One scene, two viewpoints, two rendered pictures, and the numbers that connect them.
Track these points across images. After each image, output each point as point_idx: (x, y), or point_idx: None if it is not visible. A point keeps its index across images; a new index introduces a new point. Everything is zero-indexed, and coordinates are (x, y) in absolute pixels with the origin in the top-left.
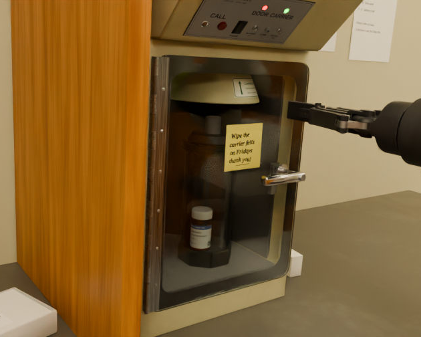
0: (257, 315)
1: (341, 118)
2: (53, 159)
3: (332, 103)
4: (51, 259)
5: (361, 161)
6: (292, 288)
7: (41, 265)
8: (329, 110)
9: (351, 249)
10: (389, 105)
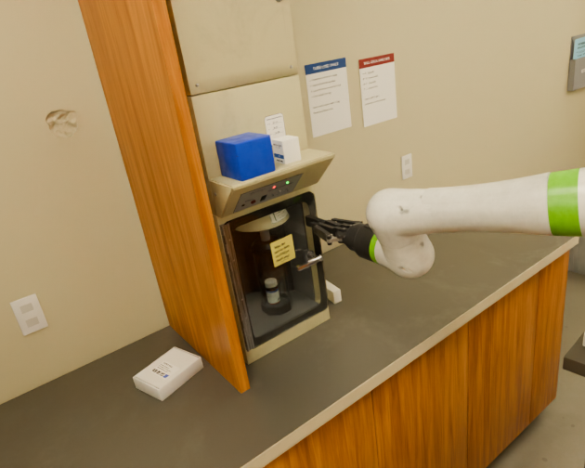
0: (313, 335)
1: (327, 238)
2: (179, 278)
3: (357, 162)
4: (190, 328)
5: None
6: (335, 312)
7: (186, 330)
8: (324, 226)
9: (377, 271)
10: (350, 227)
